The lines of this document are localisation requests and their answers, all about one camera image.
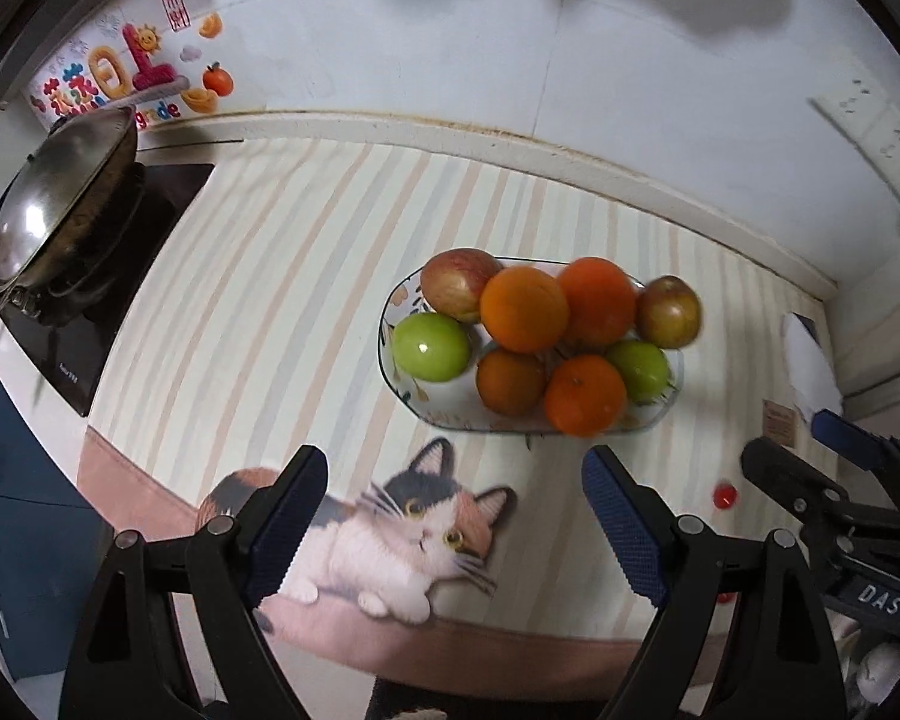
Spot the green apple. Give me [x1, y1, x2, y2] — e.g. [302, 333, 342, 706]
[606, 340, 670, 405]
[391, 312, 471, 382]

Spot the white wall socket left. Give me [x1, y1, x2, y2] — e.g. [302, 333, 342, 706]
[809, 71, 889, 140]

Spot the brownish red-green apple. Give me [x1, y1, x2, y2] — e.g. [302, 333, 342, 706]
[635, 275, 702, 349]

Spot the black induction cooktop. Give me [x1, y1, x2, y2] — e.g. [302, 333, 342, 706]
[1, 163, 214, 416]

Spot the large orange persimmon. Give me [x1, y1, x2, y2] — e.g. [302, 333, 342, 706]
[557, 257, 637, 351]

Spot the white tissue paper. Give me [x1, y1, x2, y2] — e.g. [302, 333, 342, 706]
[782, 314, 844, 422]

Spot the colourful wall sticker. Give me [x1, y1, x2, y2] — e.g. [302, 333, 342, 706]
[22, 0, 235, 130]

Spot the dark orange tangerine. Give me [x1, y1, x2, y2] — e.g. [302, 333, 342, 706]
[476, 348, 548, 418]

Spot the white wall socket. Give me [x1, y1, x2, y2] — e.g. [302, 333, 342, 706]
[809, 71, 889, 140]
[862, 104, 900, 181]

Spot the white wall socket middle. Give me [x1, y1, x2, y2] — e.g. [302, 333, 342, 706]
[862, 104, 900, 181]

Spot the striped table cloth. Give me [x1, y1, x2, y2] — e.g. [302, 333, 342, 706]
[77, 140, 824, 697]

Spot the small brown card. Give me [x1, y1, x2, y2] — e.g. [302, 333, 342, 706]
[763, 400, 797, 447]

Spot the floral oval ceramic plate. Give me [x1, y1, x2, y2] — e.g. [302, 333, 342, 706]
[377, 266, 685, 436]

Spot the blue cabinet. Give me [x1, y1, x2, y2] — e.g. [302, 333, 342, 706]
[0, 382, 113, 679]

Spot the red apple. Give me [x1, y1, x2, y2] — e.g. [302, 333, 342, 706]
[419, 249, 504, 325]

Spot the steel wok with lid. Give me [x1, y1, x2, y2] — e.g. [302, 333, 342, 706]
[0, 106, 145, 323]

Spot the cat shaped placemat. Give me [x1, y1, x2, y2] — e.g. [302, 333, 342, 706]
[194, 436, 520, 626]

